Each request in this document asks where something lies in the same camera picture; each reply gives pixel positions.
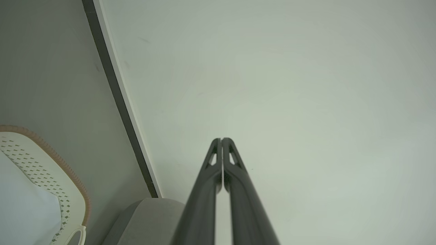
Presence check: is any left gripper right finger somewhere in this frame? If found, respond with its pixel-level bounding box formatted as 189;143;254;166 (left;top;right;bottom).
222;137;281;245

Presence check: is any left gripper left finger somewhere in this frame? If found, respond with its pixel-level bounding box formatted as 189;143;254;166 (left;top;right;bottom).
170;138;223;245

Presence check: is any white basket with brown rim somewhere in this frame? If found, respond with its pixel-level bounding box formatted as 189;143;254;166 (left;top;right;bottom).
0;125;92;245

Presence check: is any grey fabric sofa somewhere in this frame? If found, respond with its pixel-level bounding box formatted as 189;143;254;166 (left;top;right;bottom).
102;197;186;245

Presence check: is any dark grey baseboard strip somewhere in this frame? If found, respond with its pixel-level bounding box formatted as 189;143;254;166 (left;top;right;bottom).
82;0;163;198

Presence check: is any white cloth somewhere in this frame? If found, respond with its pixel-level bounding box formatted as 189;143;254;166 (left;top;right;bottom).
0;150;63;245

